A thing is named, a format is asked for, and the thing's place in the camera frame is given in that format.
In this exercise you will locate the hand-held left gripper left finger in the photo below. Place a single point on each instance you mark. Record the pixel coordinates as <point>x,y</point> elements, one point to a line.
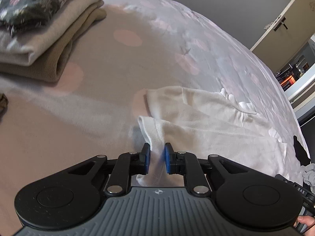
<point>147,159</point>

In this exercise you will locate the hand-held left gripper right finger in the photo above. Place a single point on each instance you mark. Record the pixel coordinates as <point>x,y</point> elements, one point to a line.
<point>168,159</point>

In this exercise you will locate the white long-sleeve shirt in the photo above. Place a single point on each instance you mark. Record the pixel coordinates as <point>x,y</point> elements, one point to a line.
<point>209,127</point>

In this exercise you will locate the person's right hand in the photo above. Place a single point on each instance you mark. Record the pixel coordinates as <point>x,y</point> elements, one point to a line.
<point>310,222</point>

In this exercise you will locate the grey garment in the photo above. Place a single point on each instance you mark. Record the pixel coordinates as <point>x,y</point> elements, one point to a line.
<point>310,174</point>

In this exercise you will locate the black garment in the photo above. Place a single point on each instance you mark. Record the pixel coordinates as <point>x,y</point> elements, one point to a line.
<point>301,152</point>

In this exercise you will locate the black wardrobe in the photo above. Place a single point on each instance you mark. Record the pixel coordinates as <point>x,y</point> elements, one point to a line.
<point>310,132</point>

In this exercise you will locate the bed with pink-dotted sheet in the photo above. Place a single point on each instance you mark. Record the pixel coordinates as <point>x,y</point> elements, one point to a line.
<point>98,103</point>

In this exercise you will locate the orange chair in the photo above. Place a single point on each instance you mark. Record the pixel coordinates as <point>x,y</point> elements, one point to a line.
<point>288,81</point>

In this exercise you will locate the tan folded garment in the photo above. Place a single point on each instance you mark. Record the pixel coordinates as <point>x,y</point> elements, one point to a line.
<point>37,71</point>

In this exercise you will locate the beige door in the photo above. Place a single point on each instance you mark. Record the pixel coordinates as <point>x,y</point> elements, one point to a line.
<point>290,49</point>

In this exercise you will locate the brown cloth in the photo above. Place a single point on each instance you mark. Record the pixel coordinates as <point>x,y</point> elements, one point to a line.
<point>3,102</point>

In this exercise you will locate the light beige folded garment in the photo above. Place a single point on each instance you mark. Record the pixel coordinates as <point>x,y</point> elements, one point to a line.
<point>49,36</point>

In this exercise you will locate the small hanging white cloth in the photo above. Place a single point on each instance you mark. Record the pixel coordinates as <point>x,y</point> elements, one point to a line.
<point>268,26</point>

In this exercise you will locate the dark floral folded garment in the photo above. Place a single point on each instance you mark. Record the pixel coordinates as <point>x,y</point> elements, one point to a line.
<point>29,5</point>

